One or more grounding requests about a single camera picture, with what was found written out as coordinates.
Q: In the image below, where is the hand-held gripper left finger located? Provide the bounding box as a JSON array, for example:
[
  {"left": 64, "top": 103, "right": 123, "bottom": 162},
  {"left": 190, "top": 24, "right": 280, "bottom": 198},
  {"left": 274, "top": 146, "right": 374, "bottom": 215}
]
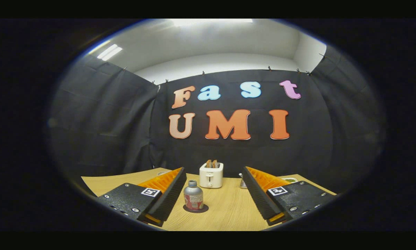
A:
[{"left": 97, "top": 167, "right": 188, "bottom": 227}]

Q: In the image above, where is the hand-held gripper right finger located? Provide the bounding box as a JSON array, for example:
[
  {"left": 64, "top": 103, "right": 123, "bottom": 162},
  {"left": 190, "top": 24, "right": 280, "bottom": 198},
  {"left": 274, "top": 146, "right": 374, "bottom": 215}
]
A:
[{"left": 242, "top": 166, "right": 337, "bottom": 226}]

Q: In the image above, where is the silver bottle with red label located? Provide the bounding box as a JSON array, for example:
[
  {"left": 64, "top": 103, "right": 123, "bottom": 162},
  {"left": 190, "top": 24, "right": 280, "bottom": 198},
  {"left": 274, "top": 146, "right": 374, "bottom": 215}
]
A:
[{"left": 183, "top": 180, "right": 204, "bottom": 211}]

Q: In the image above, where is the dark brown round coaster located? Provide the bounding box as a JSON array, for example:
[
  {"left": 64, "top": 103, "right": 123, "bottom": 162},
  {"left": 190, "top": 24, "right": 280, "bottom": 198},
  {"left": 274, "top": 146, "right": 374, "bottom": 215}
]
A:
[{"left": 182, "top": 204, "right": 209, "bottom": 214}]

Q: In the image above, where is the wooden table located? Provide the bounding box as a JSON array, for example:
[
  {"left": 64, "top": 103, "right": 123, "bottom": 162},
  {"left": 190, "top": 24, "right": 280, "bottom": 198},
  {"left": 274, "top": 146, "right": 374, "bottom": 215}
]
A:
[{"left": 81, "top": 168, "right": 337, "bottom": 231}]

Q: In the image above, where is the white toaster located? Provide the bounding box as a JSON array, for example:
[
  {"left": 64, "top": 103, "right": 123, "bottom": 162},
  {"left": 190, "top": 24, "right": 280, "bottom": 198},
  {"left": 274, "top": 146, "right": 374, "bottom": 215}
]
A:
[{"left": 199, "top": 162, "right": 224, "bottom": 189}]

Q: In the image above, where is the narrow ceiling light panel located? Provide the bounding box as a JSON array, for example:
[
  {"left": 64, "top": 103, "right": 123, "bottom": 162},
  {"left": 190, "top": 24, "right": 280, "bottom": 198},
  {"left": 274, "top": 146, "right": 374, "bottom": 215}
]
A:
[{"left": 97, "top": 43, "right": 123, "bottom": 62}]

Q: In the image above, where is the wide ceiling light panel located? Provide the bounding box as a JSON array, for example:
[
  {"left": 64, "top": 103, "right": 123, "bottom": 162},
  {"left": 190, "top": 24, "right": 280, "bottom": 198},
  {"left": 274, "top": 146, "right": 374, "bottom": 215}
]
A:
[{"left": 171, "top": 19, "right": 254, "bottom": 28}]

